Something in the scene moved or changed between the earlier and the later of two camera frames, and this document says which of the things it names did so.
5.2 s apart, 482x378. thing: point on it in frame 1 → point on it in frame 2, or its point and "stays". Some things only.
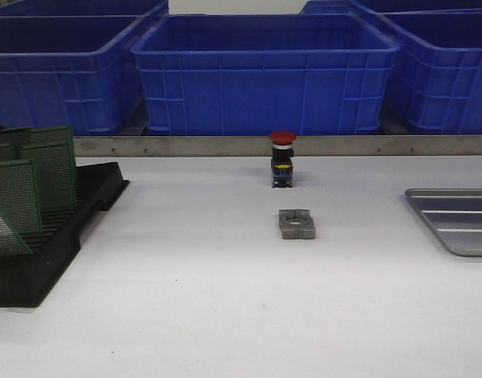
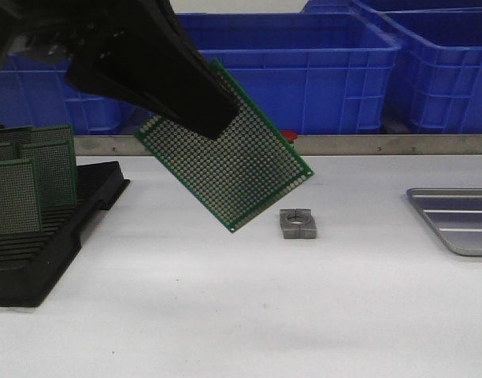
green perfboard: [13, 193] stays
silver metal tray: [461, 218] stays
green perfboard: [54, 171] stays
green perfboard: [4, 241] → [239, 175]
